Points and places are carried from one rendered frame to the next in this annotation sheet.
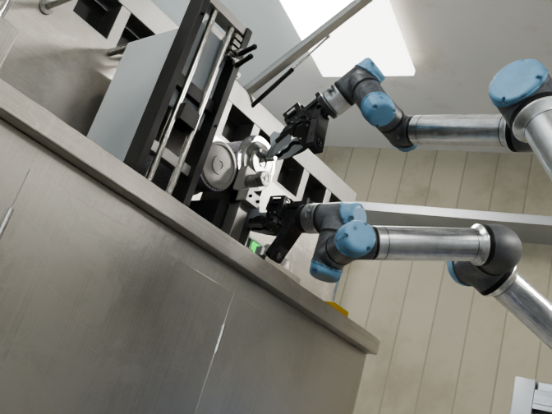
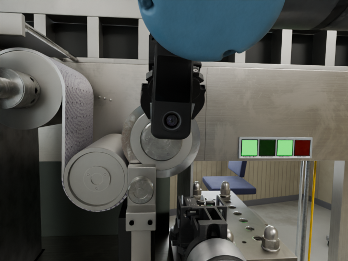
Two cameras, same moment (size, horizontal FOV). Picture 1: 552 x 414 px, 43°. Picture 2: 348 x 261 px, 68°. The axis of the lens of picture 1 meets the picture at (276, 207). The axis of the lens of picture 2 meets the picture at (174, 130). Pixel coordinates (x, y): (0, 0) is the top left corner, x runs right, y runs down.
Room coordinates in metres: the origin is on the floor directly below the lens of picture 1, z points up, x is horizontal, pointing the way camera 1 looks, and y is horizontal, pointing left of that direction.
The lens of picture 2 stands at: (1.32, -0.25, 1.31)
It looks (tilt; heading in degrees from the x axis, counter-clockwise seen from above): 5 degrees down; 41
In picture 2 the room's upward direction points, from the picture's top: 1 degrees clockwise
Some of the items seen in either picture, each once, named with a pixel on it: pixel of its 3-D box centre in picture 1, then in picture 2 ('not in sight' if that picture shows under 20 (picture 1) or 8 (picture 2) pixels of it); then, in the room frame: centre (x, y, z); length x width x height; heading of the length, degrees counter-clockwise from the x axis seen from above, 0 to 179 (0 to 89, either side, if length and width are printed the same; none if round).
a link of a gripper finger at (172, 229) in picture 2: (263, 221); (183, 232); (1.66, 0.02, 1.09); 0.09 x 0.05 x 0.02; 47
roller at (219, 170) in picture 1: (185, 167); (107, 164); (1.67, 0.26, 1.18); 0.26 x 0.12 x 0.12; 46
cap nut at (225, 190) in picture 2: not in sight; (225, 187); (2.05, 0.16, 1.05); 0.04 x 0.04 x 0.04
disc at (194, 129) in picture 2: (256, 163); (161, 139); (1.67, 0.08, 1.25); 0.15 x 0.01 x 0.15; 136
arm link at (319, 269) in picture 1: (332, 255); not in sight; (1.51, -0.16, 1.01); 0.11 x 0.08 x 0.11; 10
